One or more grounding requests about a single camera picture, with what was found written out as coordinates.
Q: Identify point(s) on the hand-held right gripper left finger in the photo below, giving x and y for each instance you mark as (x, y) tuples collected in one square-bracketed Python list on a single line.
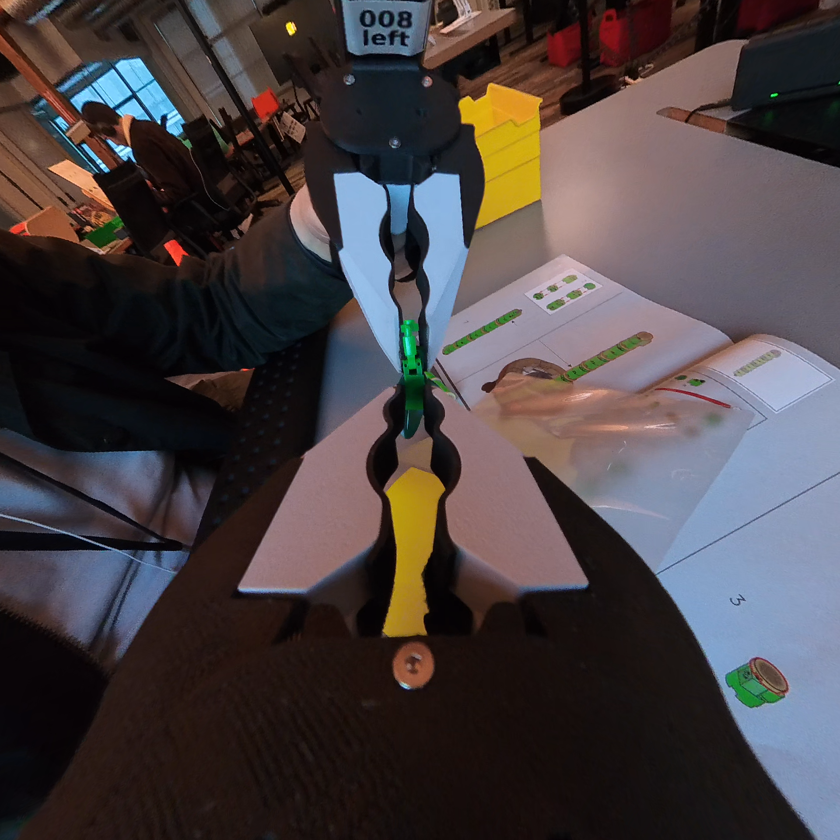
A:
[(315, 525)]

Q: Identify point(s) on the window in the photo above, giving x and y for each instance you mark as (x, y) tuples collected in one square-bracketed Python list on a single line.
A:
[(124, 85)]

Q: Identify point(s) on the black office chair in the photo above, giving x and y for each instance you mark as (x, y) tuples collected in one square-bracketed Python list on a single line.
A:
[(131, 203)]

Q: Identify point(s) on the person's grey pants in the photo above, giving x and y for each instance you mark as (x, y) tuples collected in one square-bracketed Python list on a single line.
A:
[(79, 590)]

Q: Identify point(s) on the background table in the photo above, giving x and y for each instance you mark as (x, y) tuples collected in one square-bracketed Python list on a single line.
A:
[(472, 29)]

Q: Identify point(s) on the small green toy stem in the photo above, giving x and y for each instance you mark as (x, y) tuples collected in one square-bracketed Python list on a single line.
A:
[(409, 341)]

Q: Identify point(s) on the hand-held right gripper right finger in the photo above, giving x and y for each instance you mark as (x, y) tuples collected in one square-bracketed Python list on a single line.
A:
[(505, 525)]

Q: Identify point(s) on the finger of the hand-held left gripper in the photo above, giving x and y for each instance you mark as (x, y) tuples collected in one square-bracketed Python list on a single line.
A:
[(361, 229), (446, 229)]

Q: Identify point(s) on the clear plastic bag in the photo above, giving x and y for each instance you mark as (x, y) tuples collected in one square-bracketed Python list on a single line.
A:
[(623, 453)]

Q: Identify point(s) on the green crate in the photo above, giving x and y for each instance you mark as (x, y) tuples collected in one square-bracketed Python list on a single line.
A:
[(105, 233)]

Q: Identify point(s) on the grey desk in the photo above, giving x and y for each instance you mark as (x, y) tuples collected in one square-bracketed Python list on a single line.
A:
[(656, 197)]

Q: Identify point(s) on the yellow plastic bin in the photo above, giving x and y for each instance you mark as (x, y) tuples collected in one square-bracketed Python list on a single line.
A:
[(505, 164)]

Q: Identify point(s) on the white instruction booklet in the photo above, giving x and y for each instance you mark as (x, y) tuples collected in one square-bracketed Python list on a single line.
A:
[(787, 459)]

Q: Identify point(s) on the black electronic device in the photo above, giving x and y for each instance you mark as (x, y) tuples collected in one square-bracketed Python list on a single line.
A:
[(787, 59)]

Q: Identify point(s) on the small yellow box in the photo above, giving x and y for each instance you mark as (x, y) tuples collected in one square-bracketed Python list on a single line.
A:
[(410, 558)]

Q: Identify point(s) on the person's left forearm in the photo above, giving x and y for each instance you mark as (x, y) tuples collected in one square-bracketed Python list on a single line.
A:
[(229, 308)]

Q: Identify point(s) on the black round stand base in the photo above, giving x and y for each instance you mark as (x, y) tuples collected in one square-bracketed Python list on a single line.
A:
[(590, 92)]

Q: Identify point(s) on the green toy leaf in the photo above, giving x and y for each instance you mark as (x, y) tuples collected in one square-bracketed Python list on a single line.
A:
[(413, 407)]

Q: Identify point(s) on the red bag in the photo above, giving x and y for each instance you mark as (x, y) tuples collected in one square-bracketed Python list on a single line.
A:
[(636, 36), (571, 43)]

